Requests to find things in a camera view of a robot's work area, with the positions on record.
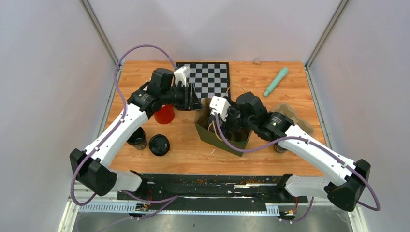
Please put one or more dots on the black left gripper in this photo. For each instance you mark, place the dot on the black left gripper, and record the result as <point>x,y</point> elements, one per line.
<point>195,102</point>

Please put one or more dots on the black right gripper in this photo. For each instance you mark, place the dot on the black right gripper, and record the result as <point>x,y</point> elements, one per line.
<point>226,125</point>

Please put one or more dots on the green paper bag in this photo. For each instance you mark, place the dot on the green paper bag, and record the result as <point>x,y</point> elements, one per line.
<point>208,131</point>

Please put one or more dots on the clear brown plastic cup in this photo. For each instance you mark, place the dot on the clear brown plastic cup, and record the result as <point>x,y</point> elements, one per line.
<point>279,149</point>

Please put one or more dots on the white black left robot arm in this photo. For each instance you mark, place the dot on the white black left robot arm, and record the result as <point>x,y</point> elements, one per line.
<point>91,165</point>

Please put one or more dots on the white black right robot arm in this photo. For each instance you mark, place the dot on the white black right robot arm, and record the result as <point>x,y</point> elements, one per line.
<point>344,179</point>

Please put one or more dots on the black white chessboard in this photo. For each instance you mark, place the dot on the black white chessboard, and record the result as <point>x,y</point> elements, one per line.
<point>209,78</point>

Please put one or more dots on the red straw holder cup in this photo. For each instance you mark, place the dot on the red straw holder cup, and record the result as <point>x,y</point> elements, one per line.
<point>165,115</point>

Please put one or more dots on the black lid stack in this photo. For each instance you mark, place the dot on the black lid stack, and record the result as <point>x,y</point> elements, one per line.
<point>159,145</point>

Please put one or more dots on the small brown wood block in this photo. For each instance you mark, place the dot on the small brown wood block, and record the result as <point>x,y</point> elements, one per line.
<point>257,62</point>

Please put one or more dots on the black cup stack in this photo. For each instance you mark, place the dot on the black cup stack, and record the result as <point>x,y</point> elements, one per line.
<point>138,139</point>

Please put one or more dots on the cardboard cup carrier tray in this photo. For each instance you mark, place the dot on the cardboard cup carrier tray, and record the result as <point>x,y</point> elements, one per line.
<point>289,112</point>

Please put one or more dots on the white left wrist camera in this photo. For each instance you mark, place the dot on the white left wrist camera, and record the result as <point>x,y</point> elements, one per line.
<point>181,75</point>

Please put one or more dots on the mint green handle tool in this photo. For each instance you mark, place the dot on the mint green handle tool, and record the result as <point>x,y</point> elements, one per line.
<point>280,75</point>

